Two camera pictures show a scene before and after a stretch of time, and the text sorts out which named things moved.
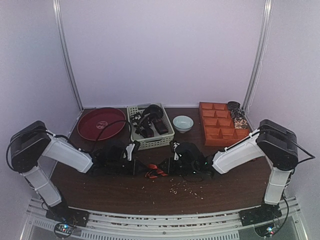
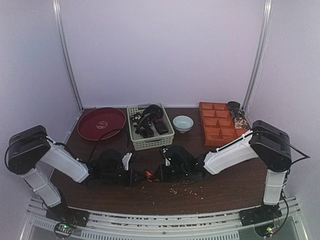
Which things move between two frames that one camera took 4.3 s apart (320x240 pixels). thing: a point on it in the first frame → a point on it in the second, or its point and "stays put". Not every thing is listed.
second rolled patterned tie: [240, 123] stays put
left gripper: [134, 170] → [131, 180]
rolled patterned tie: [237, 113] stays put
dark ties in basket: [144, 121] stays put
